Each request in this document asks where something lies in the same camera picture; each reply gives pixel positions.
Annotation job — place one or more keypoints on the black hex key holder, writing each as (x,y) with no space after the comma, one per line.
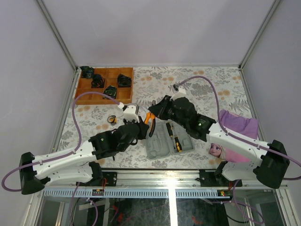
(113,120)

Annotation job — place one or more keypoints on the grey plastic tool case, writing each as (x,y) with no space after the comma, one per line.
(161,145)

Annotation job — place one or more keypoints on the black tape roll right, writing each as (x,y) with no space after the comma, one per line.
(124,81)

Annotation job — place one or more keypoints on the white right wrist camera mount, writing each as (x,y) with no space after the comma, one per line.
(179,92)

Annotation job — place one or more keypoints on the black tape roll top-left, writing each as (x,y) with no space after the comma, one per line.
(87,72)

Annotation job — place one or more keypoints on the black electrical tape roll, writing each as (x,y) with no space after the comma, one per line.
(108,119)

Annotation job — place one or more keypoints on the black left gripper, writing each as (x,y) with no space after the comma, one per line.
(144,127)

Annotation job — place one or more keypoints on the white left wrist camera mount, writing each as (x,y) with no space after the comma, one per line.
(130,111)

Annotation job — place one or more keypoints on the small black yellow screwdriver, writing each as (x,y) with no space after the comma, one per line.
(169,130)

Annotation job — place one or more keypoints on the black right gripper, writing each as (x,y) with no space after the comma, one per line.
(159,109)

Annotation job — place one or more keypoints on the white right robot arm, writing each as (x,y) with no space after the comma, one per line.
(268,159)

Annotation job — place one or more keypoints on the large black yellow screwdriver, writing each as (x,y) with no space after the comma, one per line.
(178,145)

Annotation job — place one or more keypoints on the black blue tape roll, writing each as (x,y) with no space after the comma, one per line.
(110,91)

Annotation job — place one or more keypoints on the aluminium front rail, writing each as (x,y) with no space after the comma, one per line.
(138,178)

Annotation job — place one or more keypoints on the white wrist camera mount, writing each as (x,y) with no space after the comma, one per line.
(179,92)
(130,111)

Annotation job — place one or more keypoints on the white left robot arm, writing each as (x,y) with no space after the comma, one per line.
(78,164)

